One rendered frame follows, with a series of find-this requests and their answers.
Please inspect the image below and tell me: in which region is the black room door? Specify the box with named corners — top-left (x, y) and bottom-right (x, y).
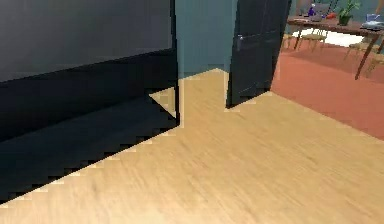
top-left (225, 0), bottom-right (293, 109)

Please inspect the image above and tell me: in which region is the black cupboard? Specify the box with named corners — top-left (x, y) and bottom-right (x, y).
top-left (0, 0), bottom-right (181, 205)

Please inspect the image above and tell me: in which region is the tan wooden chair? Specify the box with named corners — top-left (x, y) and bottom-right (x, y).
top-left (344, 35), bottom-right (384, 75)
top-left (282, 28), bottom-right (329, 53)

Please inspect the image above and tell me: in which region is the brown wooden table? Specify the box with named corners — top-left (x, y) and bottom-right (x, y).
top-left (286, 15), bottom-right (384, 81)

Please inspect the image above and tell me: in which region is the green house plant in pot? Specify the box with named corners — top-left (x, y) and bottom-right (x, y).
top-left (337, 0), bottom-right (362, 27)

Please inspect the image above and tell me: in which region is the grey laptop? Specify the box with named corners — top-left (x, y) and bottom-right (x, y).
top-left (360, 13), bottom-right (384, 30)

